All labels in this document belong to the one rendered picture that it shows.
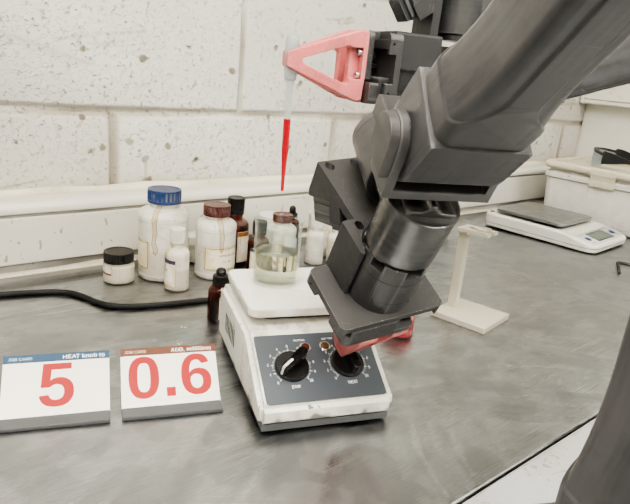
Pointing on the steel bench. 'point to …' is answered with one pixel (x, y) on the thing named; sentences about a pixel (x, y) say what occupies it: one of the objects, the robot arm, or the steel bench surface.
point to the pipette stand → (464, 315)
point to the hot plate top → (244, 286)
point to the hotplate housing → (308, 412)
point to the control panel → (277, 395)
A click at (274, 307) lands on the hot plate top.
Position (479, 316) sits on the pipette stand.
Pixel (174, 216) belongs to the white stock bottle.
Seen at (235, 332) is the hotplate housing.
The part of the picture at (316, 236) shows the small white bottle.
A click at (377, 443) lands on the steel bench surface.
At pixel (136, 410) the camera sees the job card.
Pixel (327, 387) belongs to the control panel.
